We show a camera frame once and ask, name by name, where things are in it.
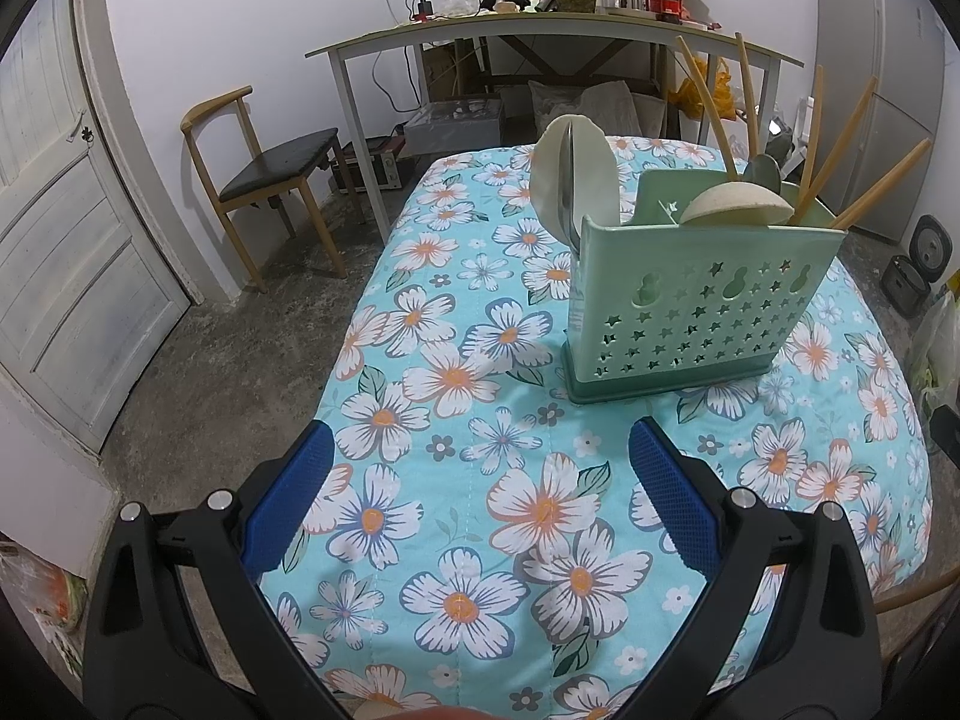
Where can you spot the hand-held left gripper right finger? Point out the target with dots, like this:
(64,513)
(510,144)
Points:
(671,499)

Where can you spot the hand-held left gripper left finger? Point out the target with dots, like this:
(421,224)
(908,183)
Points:
(289,499)

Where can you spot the green perforated utensil holder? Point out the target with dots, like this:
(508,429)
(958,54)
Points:
(697,330)

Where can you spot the cream ceramic spoon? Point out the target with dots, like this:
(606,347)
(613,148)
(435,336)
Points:
(735,206)

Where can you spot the metal spoon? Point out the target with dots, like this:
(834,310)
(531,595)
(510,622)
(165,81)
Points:
(561,210)
(765,171)

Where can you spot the white ceramic spoon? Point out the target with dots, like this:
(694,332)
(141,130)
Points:
(600,180)

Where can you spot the floral light blue blanket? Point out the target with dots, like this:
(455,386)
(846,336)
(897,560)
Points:
(465,405)

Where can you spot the light wooden chair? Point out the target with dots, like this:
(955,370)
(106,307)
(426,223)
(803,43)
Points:
(907,598)

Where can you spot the orange print plastic bag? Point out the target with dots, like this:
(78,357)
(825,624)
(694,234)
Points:
(45,592)

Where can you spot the black electronic box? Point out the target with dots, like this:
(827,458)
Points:
(946,435)

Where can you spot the white bag yellow green print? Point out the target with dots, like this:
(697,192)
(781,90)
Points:
(934,345)

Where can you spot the black rice cooker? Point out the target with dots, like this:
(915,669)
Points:
(911,285)

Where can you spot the wooden chair black seat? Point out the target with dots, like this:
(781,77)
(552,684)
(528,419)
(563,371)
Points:
(277,161)

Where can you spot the white panel door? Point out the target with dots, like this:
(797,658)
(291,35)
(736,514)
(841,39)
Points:
(67,240)

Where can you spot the silver electronic box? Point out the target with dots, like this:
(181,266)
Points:
(375,169)

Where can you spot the white sack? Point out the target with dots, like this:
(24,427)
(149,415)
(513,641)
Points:
(600,101)

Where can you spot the clear plastic storage box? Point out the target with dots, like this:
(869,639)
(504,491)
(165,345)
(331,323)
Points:
(457,127)

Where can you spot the yellow plastic bag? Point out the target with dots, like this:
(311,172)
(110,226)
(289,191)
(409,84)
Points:
(724,86)

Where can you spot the cardboard box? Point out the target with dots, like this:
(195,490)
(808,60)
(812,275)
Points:
(442,71)

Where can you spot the grey refrigerator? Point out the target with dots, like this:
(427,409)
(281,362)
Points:
(892,52)

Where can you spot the grey metal frame table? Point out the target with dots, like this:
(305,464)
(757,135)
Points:
(525,24)

